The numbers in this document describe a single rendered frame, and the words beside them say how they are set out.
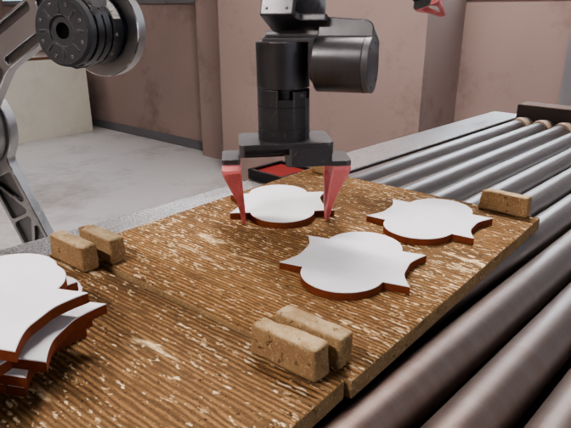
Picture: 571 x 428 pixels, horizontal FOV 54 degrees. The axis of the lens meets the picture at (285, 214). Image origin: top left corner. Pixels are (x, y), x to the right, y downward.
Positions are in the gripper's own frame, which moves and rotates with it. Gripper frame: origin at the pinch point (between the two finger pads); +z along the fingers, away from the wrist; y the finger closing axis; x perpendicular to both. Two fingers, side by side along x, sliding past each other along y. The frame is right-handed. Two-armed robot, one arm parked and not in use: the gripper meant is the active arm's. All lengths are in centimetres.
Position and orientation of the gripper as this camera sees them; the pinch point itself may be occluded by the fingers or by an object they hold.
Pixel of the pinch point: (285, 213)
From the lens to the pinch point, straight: 65.3
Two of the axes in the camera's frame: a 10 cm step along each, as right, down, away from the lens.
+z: 0.2, 9.4, 3.5
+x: -0.9, -3.4, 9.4
